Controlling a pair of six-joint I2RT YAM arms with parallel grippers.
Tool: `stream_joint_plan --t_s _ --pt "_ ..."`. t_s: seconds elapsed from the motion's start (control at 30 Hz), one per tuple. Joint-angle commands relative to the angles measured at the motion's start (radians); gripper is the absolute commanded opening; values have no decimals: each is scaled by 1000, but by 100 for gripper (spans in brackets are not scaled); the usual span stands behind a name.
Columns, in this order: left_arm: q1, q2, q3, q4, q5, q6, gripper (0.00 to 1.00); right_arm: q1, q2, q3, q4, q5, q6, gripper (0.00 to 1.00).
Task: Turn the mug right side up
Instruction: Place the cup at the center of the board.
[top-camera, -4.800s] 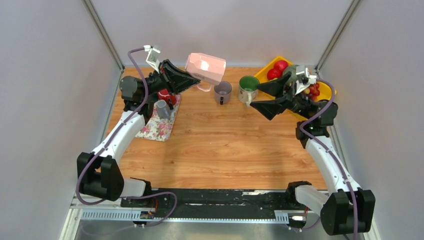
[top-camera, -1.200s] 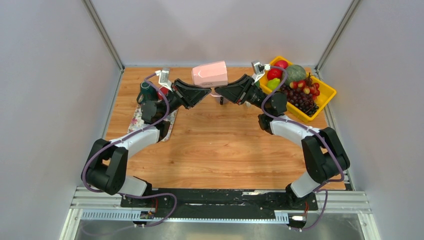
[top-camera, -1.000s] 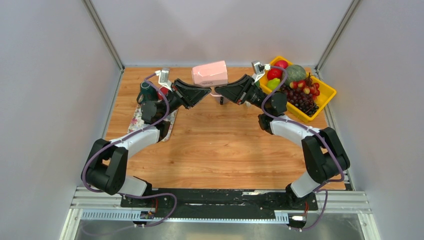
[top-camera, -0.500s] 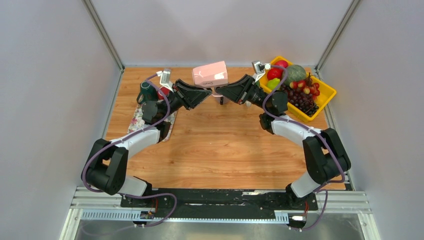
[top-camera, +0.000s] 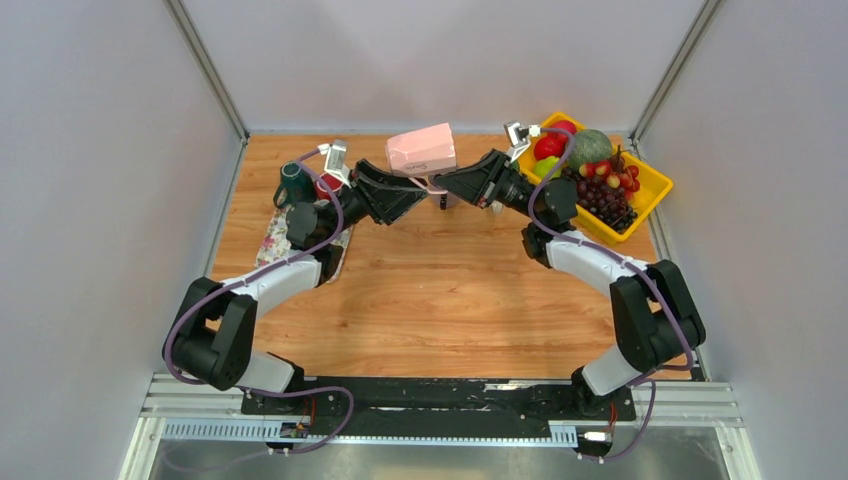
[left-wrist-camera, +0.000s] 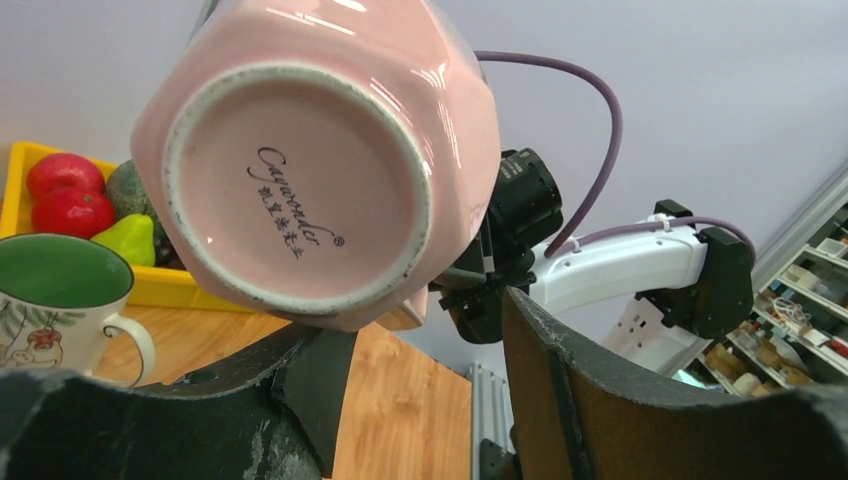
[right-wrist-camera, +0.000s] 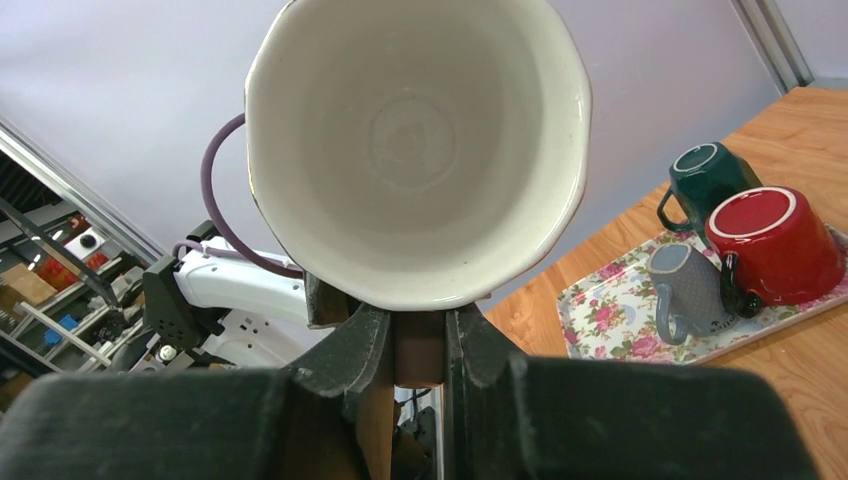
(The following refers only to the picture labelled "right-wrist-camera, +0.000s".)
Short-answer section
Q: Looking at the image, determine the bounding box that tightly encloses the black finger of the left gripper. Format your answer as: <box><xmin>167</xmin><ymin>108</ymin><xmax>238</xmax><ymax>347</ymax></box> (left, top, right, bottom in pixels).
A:
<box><xmin>304</xmin><ymin>273</ymin><xmax>358</xmax><ymax>330</ymax></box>

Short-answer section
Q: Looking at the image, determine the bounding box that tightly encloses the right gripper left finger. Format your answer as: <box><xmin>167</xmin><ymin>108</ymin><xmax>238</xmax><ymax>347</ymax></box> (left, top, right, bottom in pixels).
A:
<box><xmin>1</xmin><ymin>305</ymin><xmax>393</xmax><ymax>479</ymax></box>

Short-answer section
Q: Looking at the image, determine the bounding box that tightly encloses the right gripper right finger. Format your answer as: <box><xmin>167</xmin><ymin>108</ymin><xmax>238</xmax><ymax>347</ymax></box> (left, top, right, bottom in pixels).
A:
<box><xmin>444</xmin><ymin>305</ymin><xmax>819</xmax><ymax>479</ymax></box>

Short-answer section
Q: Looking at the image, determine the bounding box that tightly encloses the pink faceted mug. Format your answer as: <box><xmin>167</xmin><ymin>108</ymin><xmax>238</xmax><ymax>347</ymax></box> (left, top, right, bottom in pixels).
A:
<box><xmin>244</xmin><ymin>0</ymin><xmax>594</xmax><ymax>390</ymax></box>

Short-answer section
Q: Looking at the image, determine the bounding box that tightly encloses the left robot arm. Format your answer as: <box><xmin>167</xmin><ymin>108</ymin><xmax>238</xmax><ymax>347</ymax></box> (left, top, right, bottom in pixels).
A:
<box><xmin>142</xmin><ymin>221</ymin><xmax>358</xmax><ymax>369</ymax></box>

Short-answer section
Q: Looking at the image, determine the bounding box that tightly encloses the left arm base link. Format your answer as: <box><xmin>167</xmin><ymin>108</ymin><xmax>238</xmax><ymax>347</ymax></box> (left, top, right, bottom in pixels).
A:
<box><xmin>200</xmin><ymin>311</ymin><xmax>332</xmax><ymax>368</ymax></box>

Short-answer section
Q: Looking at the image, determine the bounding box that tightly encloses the grey blue mug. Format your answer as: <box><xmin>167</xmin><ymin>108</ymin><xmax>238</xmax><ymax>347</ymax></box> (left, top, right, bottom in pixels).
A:
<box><xmin>647</xmin><ymin>243</ymin><xmax>739</xmax><ymax>346</ymax></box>

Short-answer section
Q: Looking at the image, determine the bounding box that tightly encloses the dark green mug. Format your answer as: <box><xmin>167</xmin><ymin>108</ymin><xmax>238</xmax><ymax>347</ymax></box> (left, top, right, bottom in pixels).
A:
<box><xmin>656</xmin><ymin>142</ymin><xmax>763</xmax><ymax>247</ymax></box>

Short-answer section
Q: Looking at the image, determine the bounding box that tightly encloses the red mug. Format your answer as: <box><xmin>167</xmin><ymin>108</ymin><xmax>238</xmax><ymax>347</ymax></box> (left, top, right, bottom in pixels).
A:
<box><xmin>705</xmin><ymin>186</ymin><xmax>846</xmax><ymax>318</ymax></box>

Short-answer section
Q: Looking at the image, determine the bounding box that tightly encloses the floral serving tray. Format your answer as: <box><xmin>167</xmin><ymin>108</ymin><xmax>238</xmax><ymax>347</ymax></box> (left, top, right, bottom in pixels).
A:
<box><xmin>558</xmin><ymin>232</ymin><xmax>847</xmax><ymax>365</ymax></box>

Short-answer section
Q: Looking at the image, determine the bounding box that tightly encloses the background storage shelf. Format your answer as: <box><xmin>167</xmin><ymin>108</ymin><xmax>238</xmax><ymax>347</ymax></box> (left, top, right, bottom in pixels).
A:
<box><xmin>1</xmin><ymin>155</ymin><xmax>153</xmax><ymax>411</ymax></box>

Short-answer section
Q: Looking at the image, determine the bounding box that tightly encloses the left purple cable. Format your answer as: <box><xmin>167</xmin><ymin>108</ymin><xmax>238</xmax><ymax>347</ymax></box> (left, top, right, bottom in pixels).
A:
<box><xmin>172</xmin><ymin>112</ymin><xmax>306</xmax><ymax>281</ymax></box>

